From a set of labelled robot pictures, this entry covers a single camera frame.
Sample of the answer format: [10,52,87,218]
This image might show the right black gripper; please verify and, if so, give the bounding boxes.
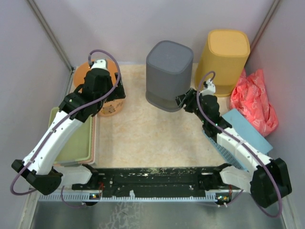
[174,88,207,124]

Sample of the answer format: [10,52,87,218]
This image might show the orange capybara bucket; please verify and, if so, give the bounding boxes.
[73,59,125,117]

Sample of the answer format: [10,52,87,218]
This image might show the grey mesh bin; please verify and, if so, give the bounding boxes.
[145,40,193,112]

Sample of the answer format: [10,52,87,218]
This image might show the yellow mesh bin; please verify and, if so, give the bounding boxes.
[194,29,250,97]

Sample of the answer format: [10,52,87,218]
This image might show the blue plastic basket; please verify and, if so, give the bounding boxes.
[203,109,273,170]

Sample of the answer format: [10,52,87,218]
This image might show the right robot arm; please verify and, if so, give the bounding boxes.
[175,88,292,208]

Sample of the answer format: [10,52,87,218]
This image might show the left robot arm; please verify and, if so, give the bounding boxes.
[10,67,126,196]

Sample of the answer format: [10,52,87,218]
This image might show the pink plastic basket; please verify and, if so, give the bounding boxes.
[78,117,99,165]

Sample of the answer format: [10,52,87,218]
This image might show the red plastic bag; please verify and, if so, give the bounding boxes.
[229,69,279,137]

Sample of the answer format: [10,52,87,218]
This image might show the green plastic basket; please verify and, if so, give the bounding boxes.
[54,117,95,166]

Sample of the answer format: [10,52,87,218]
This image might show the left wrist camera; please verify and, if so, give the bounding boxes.
[90,59,108,71]

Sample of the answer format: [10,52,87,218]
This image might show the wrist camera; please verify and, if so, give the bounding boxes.
[200,79,216,96]
[90,59,108,71]

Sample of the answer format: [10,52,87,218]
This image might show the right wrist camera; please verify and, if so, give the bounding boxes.
[200,79,216,96]

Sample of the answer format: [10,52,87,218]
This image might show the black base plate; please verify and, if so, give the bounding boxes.
[72,165,229,198]

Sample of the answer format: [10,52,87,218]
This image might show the grey cable duct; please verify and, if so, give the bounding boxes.
[38,189,233,202]

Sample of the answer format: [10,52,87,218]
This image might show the aluminium rail frame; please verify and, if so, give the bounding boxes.
[20,190,298,229]

